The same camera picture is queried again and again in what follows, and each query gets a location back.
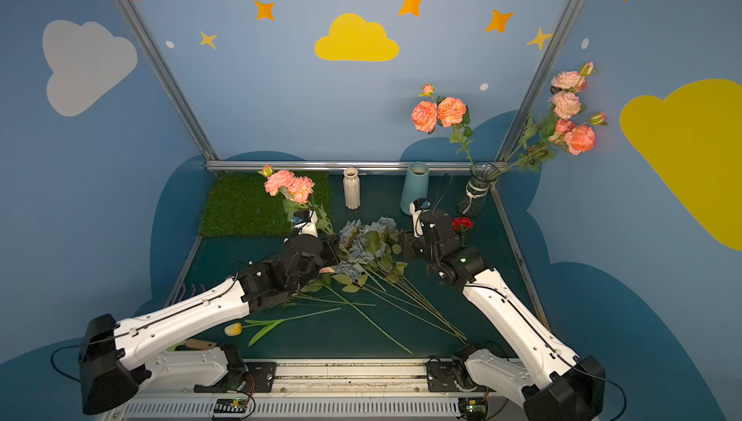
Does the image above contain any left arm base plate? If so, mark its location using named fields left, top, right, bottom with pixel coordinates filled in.
left=193, top=360, right=277, bottom=394

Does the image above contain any green artificial grass mat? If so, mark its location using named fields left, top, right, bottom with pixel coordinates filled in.
left=199, top=172, right=334, bottom=238

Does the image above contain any aluminium frame back bar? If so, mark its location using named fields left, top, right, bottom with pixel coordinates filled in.
left=205, top=159, right=511, bottom=174

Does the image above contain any yellow tulip with stem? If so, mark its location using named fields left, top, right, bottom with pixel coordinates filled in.
left=223, top=307, right=341, bottom=347

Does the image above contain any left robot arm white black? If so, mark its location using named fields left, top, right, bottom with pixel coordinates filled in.
left=78, top=234, right=339, bottom=415

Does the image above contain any purple toy garden fork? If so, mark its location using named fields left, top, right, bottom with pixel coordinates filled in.
left=173, top=283, right=206, bottom=303

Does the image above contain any pink flower bunch on table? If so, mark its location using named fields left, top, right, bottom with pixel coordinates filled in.
left=299, top=262, right=468, bottom=355

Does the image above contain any teal cylindrical vase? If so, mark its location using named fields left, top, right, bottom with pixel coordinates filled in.
left=400, top=161, right=429, bottom=216

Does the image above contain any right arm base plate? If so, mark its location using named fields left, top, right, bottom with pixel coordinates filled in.
left=425, top=358, right=484, bottom=393

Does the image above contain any aluminium rail front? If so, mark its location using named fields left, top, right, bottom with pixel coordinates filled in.
left=99, top=358, right=522, bottom=420

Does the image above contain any clear glass vase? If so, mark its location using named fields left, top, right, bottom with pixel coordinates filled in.
left=457, top=162, right=502, bottom=218

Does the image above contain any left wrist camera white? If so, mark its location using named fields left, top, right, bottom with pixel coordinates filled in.
left=291, top=210, right=319, bottom=238

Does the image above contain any white ribbed ceramic vase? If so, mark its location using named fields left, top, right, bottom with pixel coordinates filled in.
left=343, top=167, right=361, bottom=211

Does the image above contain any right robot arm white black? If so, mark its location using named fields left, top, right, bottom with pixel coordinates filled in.
left=403, top=199, right=607, bottom=420

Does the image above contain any red carnation flower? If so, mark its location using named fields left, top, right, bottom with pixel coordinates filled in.
left=452, top=217, right=473, bottom=245

